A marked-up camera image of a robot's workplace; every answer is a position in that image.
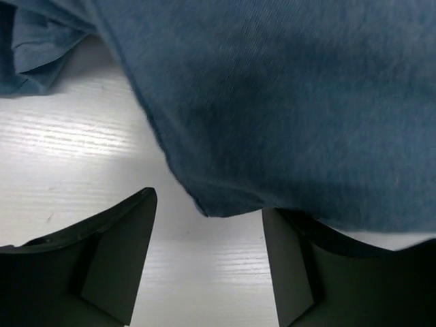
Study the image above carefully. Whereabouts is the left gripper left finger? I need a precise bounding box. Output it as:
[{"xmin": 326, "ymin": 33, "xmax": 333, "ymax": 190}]
[{"xmin": 1, "ymin": 188, "xmax": 157, "ymax": 326}]

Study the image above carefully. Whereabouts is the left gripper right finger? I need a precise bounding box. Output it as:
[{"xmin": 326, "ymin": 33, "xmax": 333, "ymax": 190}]
[{"xmin": 262, "ymin": 208, "xmax": 435, "ymax": 326}]

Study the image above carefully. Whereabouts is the blue pillowcase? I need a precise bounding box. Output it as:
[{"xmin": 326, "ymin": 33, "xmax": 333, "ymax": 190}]
[{"xmin": 1, "ymin": 1, "xmax": 435, "ymax": 246}]

